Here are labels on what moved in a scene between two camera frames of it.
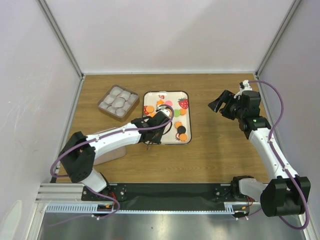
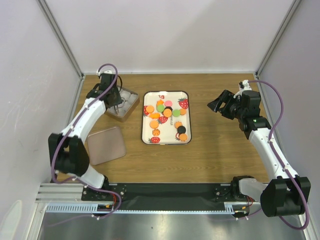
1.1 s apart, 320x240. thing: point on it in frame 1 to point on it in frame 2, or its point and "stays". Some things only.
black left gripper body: (156, 139) to (117, 99)
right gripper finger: (227, 97) stays
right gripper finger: (215, 105) stays
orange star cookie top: (160, 102) stays
